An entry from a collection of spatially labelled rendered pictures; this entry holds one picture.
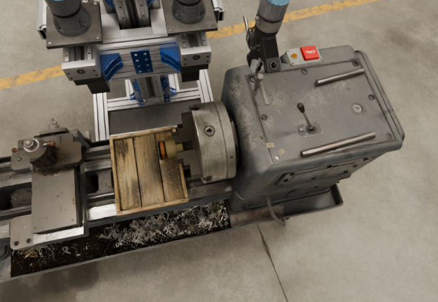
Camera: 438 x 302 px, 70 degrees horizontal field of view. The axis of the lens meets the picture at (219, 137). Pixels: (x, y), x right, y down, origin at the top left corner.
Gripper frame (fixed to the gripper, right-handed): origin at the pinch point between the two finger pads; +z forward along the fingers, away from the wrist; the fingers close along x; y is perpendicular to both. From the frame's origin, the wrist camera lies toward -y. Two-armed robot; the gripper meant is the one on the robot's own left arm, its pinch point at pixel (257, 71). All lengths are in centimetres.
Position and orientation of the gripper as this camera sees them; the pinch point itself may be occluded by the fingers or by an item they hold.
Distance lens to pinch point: 110.1
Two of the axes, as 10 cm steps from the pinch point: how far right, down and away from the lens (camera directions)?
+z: -0.7, 3.9, 9.2
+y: -2.2, -9.0, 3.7
